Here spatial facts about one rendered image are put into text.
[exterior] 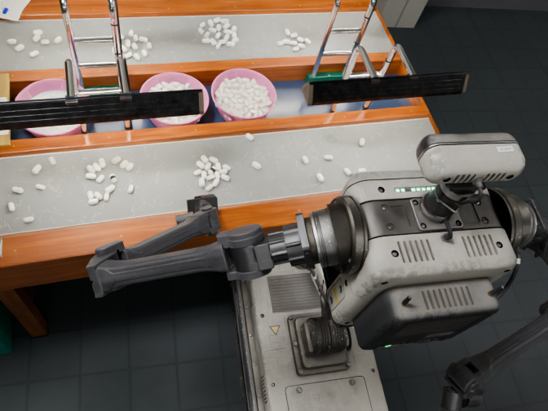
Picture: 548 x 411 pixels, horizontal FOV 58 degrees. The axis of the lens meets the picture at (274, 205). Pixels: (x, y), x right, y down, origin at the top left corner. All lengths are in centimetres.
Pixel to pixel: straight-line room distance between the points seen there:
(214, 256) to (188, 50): 132
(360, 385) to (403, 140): 99
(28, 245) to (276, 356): 92
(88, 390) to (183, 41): 152
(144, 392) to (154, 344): 20
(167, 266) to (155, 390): 125
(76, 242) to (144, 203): 26
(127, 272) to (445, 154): 71
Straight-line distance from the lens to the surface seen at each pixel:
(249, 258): 104
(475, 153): 94
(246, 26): 240
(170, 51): 223
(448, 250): 105
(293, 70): 225
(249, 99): 208
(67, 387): 235
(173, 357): 233
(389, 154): 209
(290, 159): 193
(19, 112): 159
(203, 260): 108
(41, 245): 171
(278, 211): 176
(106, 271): 118
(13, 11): 240
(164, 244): 136
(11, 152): 192
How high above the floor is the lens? 227
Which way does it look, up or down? 58 degrees down
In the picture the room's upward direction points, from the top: 20 degrees clockwise
